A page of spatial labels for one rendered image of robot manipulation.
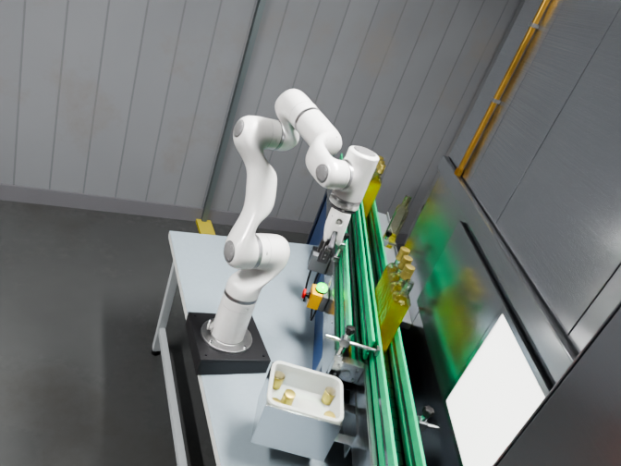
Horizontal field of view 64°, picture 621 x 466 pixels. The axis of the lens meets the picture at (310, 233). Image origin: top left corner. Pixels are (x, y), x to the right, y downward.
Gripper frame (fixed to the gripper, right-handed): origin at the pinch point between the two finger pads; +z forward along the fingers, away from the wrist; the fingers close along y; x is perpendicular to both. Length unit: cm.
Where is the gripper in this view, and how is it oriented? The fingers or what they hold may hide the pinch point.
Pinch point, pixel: (323, 251)
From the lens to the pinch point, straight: 141.0
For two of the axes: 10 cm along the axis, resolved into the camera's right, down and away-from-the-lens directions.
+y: 0.4, -4.6, 8.9
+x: -9.5, -3.0, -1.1
